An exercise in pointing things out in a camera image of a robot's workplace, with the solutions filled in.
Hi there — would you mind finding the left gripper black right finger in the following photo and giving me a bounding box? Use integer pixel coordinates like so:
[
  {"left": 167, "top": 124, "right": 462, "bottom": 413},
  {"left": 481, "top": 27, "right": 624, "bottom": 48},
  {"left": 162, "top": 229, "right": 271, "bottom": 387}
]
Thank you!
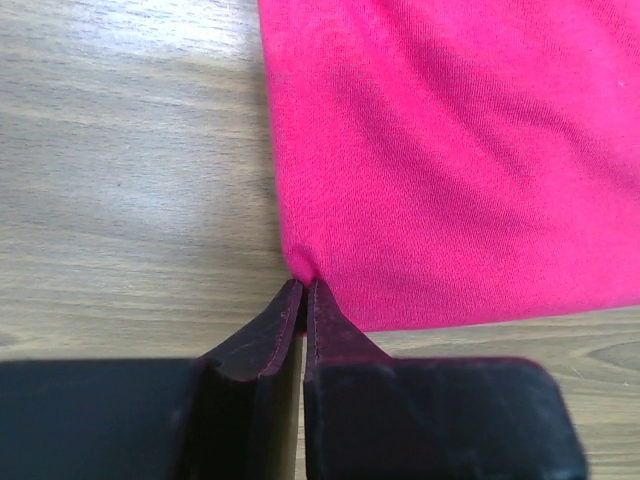
[{"left": 303, "top": 281, "right": 588, "bottom": 479}]

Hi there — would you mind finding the magenta red t-shirt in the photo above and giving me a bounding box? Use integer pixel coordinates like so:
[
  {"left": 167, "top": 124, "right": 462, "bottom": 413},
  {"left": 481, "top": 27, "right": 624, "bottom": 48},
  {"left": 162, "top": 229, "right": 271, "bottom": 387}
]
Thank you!
[{"left": 259, "top": 1, "right": 639, "bottom": 330}]

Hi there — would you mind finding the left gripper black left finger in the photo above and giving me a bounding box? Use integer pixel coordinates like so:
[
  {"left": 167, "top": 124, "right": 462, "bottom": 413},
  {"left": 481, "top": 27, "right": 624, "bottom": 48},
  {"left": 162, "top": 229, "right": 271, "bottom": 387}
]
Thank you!
[{"left": 1, "top": 280, "right": 304, "bottom": 479}]

